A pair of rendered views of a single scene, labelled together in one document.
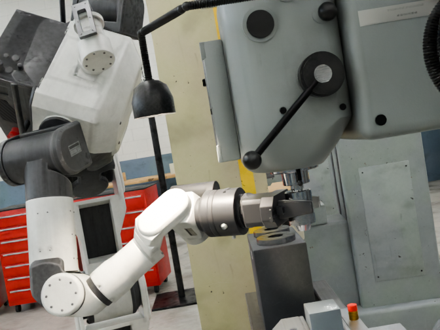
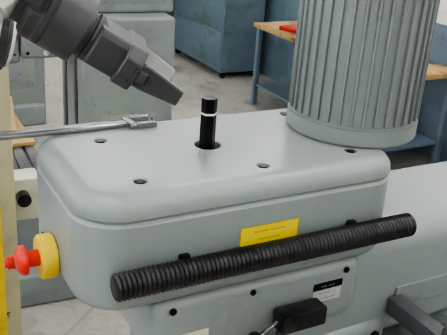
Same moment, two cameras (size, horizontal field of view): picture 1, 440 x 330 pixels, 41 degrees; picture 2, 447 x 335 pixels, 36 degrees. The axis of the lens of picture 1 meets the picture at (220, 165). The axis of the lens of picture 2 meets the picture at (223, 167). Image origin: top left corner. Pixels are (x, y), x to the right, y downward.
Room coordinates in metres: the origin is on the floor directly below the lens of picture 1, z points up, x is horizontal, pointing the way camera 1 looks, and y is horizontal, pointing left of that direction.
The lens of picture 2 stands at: (0.25, 0.30, 2.23)
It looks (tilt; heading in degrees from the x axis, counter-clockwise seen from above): 23 degrees down; 330
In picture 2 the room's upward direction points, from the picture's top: 4 degrees clockwise
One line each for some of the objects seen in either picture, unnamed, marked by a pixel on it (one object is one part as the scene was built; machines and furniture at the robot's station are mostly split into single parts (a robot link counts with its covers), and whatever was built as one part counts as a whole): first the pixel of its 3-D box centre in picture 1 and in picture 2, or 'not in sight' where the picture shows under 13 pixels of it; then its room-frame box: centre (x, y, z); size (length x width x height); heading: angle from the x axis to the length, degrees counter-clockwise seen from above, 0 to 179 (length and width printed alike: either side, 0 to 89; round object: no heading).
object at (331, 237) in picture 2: not in sight; (277, 250); (0.90, -0.16, 1.79); 0.45 x 0.04 x 0.04; 90
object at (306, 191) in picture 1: (297, 192); not in sight; (1.05, -0.13, 1.26); 0.05 x 0.05 x 0.01
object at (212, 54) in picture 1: (220, 101); not in sight; (1.05, -0.02, 1.45); 0.04 x 0.04 x 0.21; 0
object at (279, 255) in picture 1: (279, 273); not in sight; (1.40, -0.10, 1.04); 0.22 x 0.12 x 0.20; 0
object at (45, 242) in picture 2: not in sight; (46, 256); (1.05, 0.10, 1.76); 0.06 x 0.02 x 0.06; 0
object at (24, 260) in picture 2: not in sight; (28, 259); (1.05, 0.13, 1.76); 0.04 x 0.03 x 0.04; 0
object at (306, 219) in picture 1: (300, 209); not in sight; (1.05, -0.13, 1.23); 0.05 x 0.05 x 0.05
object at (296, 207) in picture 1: (294, 208); not in sight; (1.02, -0.12, 1.24); 0.06 x 0.02 x 0.03; 67
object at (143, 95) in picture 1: (152, 97); not in sight; (1.02, 0.10, 1.47); 0.07 x 0.07 x 0.06
